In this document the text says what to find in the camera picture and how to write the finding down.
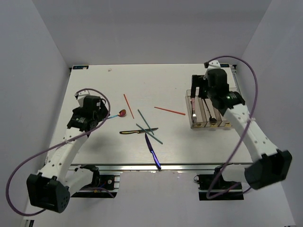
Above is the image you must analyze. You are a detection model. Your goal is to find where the rainbow spoon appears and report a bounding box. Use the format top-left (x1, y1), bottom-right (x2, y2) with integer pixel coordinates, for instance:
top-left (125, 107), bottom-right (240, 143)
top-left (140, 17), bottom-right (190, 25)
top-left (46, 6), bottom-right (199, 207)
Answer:
top-left (104, 109), bottom-right (126, 119)

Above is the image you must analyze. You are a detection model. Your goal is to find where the black spoon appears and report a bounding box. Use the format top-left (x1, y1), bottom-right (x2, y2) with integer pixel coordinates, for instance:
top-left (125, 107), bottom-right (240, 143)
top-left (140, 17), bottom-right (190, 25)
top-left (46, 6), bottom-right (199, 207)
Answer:
top-left (204, 99), bottom-right (216, 124)

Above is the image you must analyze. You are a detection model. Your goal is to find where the orange chopstick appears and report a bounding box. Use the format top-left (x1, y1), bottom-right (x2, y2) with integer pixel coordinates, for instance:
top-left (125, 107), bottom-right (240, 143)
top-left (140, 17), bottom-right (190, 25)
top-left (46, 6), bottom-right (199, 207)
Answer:
top-left (154, 106), bottom-right (186, 115)
top-left (123, 94), bottom-right (134, 119)

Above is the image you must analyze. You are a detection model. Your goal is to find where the pink handled fork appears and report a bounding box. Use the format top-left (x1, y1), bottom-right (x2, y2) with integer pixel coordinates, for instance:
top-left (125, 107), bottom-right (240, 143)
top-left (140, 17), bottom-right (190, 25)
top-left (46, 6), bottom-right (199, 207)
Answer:
top-left (190, 98), bottom-right (196, 115)

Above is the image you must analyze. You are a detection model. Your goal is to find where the teal chopstick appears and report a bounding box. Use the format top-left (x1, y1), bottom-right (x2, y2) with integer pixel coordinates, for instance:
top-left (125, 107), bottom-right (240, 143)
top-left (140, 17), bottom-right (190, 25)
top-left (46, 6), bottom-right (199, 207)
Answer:
top-left (137, 109), bottom-right (154, 135)
top-left (135, 123), bottom-right (163, 145)

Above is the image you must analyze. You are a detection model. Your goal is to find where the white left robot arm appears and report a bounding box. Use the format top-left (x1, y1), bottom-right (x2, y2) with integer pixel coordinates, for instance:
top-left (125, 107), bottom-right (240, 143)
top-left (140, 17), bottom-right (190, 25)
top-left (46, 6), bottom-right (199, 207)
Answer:
top-left (27, 88), bottom-right (111, 213)

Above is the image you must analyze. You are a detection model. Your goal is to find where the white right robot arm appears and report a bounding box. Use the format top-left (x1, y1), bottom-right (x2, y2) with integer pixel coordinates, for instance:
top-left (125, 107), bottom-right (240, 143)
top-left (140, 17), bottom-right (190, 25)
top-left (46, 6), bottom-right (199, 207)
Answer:
top-left (205, 68), bottom-right (292, 190)

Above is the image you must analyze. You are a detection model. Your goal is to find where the clear plastic bin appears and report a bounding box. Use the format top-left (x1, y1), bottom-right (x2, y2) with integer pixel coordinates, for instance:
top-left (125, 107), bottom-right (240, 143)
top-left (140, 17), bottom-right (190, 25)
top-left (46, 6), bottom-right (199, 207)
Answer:
top-left (185, 89), bottom-right (207, 129)
top-left (201, 99), bottom-right (222, 127)
top-left (218, 113), bottom-right (232, 128)

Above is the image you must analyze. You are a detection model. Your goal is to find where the black knife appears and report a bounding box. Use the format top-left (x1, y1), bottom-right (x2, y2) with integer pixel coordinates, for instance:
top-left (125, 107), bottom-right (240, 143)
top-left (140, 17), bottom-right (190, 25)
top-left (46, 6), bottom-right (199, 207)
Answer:
top-left (119, 128), bottom-right (159, 135)

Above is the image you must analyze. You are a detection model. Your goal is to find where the blue iridescent knife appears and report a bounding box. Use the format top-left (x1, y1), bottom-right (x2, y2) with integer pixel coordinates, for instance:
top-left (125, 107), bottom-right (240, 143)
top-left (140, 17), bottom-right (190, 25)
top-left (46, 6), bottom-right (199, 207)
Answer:
top-left (145, 134), bottom-right (161, 170)

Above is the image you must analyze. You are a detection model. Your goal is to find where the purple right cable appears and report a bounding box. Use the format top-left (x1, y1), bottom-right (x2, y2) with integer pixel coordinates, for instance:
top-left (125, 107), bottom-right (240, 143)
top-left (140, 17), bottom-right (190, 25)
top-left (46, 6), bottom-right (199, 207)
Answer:
top-left (205, 55), bottom-right (258, 201)

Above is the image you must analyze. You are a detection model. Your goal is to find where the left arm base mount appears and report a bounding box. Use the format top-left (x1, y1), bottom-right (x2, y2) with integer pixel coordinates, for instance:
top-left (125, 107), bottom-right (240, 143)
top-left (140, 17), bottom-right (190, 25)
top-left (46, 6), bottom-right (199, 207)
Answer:
top-left (71, 169), bottom-right (121, 199)

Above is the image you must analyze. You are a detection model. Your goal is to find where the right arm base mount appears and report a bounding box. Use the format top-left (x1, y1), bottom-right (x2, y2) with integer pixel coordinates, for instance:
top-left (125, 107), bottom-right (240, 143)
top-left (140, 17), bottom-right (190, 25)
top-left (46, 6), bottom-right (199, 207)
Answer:
top-left (193, 165), bottom-right (244, 201)

